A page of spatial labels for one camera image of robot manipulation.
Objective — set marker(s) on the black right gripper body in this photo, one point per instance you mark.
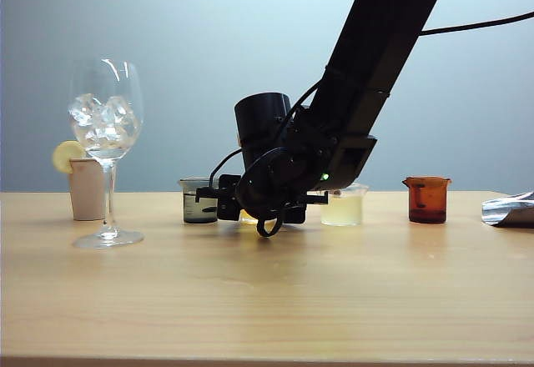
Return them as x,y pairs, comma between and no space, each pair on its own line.
271,183

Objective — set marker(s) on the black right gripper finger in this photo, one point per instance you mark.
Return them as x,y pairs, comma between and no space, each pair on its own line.
227,200
296,214

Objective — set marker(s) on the clear glass measuring cup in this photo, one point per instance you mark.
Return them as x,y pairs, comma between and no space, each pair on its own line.
247,217

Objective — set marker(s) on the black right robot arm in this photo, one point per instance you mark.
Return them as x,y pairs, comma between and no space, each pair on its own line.
375,50

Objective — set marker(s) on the grey tinted measuring cup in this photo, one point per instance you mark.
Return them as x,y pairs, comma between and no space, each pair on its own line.
194,210

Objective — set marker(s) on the measuring cup with pale liquid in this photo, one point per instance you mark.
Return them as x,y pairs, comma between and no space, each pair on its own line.
346,212

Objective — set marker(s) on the amber measuring cup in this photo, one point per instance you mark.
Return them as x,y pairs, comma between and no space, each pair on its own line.
429,204

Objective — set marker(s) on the beige paper cup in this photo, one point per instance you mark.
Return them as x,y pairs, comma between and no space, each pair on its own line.
87,192

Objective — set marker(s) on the clear stemmed wine glass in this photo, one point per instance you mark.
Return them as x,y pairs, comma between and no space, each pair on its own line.
106,133

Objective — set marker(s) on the yellow lemon slice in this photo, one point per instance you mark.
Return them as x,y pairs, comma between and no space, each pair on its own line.
64,156

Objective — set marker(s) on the silver foil bag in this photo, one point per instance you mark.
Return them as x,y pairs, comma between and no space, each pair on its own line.
509,212

